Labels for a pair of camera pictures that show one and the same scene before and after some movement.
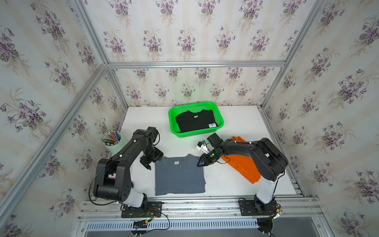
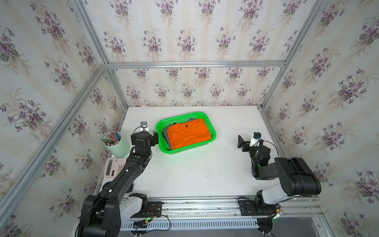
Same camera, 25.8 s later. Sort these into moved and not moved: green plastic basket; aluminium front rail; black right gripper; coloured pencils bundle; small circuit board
Moved: green plastic basket; black right gripper
Not moved: small circuit board; coloured pencils bundle; aluminium front rail
